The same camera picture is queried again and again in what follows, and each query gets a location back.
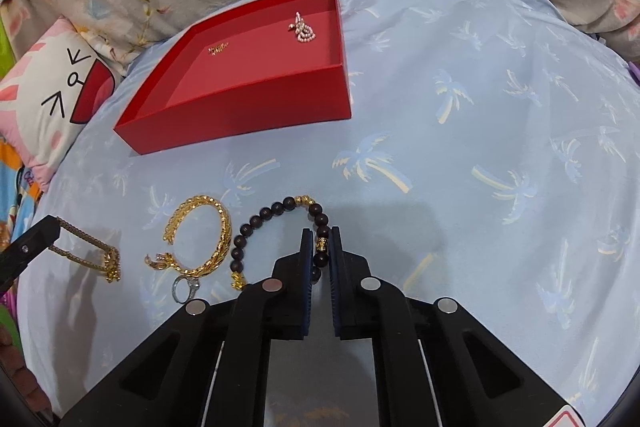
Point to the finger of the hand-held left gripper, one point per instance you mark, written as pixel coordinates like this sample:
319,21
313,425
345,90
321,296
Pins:
30,244

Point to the white cartoon face pillow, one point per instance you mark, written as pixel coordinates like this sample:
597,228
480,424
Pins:
40,72

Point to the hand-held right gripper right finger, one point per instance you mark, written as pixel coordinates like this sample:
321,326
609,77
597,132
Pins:
336,292

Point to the colourful printed cloth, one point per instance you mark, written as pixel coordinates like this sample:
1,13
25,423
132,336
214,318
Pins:
10,187

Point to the red cardboard box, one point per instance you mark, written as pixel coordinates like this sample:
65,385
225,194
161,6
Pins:
250,117

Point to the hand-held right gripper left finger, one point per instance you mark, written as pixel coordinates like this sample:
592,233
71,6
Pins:
305,292

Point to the purple plastic object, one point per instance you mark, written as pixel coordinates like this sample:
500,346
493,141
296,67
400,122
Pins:
635,72

